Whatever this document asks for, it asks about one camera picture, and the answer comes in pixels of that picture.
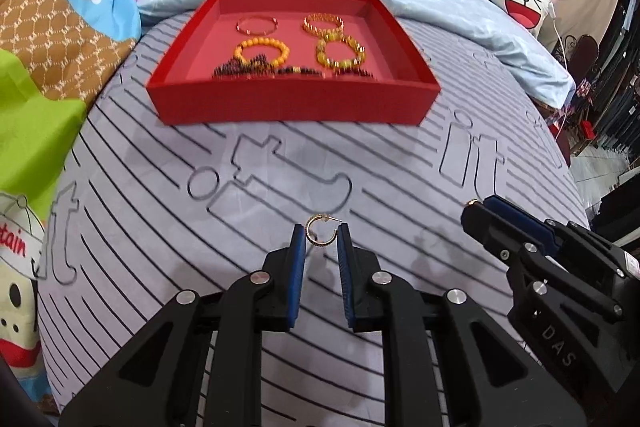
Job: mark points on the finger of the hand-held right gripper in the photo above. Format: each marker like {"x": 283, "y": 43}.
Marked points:
{"x": 520, "y": 219}
{"x": 490, "y": 232}

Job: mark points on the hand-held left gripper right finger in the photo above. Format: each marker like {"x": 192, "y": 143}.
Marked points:
{"x": 345, "y": 277}

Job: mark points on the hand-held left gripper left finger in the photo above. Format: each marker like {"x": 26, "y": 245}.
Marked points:
{"x": 298, "y": 277}

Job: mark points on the gold hoop earring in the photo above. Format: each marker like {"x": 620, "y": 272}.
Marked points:
{"x": 308, "y": 231}

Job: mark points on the red cardboard tray box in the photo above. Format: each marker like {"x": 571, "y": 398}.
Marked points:
{"x": 280, "y": 104}

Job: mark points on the small red box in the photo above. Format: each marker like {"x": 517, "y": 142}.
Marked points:
{"x": 586, "y": 130}

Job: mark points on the grey striped bedsheet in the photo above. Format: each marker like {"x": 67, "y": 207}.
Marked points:
{"x": 150, "y": 207}

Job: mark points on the black metal chair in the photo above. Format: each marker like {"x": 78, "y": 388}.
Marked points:
{"x": 582, "y": 54}

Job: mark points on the dark shelf unit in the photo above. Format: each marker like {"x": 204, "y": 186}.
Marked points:
{"x": 620, "y": 57}

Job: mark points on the twisted gold bangle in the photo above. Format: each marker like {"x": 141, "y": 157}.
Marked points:
{"x": 307, "y": 27}

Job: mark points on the thin gold bangle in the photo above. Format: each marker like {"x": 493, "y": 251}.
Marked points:
{"x": 240, "y": 29}

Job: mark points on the cartoon monkey printed blanket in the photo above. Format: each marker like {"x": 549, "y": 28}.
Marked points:
{"x": 60, "y": 17}

